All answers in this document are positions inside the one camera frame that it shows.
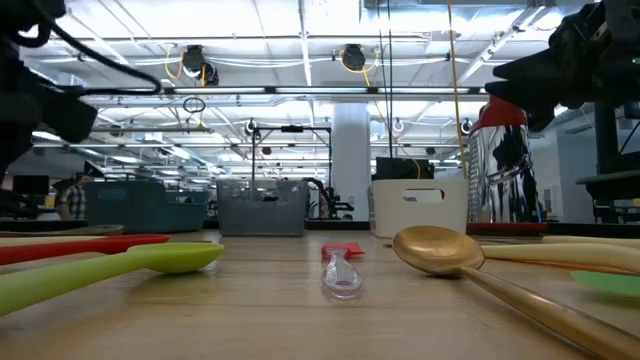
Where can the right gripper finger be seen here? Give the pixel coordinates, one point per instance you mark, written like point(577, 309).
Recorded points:
point(530, 70)
point(530, 100)

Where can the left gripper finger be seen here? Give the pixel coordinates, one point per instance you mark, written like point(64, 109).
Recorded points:
point(70, 131)
point(70, 107)

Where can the red silicone spoon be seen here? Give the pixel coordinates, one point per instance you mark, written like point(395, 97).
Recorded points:
point(100, 245)

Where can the lime green silicone spoon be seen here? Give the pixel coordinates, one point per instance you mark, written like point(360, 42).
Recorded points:
point(175, 257)

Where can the white plastic bin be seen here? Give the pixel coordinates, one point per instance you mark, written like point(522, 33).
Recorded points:
point(400, 215)

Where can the gold metal spoon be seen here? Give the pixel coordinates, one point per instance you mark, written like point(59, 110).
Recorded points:
point(435, 250)

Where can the grey translucent plastic bin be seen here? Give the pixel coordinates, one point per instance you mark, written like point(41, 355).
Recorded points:
point(260, 215)

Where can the background black robot arm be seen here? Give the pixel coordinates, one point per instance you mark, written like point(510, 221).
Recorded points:
point(330, 202)

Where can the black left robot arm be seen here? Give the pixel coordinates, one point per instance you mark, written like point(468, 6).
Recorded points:
point(15, 10)

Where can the small black background monitor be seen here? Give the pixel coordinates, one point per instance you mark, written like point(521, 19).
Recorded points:
point(30, 185)

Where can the person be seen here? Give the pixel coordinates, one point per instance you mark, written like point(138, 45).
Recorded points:
point(74, 200)

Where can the teal plastic bin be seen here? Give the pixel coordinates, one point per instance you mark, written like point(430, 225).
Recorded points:
point(145, 210)

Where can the grey standing desk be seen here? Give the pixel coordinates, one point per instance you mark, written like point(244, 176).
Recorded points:
point(615, 185)

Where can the white pillar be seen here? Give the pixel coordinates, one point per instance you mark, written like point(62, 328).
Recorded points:
point(350, 160)

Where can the long ceiling light strip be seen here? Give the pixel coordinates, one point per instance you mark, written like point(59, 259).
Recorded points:
point(320, 90)

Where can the black monitor post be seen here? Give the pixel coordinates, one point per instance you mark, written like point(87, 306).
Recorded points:
point(606, 140)

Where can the black tall stand frame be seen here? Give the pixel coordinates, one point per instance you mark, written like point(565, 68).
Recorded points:
point(292, 129)

